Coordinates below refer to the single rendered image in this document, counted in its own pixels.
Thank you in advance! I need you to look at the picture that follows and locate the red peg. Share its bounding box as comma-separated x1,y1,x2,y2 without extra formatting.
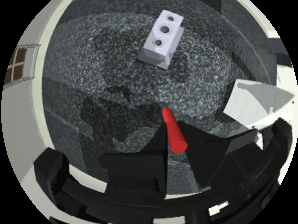
162,108,188,153

